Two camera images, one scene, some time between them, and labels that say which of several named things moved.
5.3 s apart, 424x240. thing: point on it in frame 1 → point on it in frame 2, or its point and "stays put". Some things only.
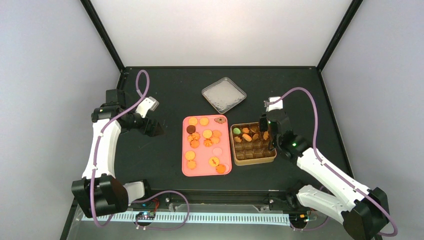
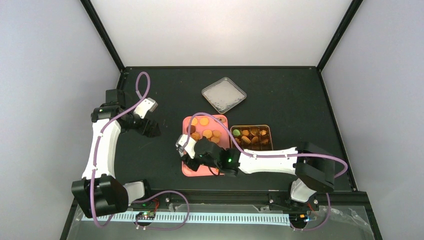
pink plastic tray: [206, 145] stays put
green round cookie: [236, 130] stays put
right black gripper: [261, 126] → [193, 166]
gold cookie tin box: [249, 145] stays put
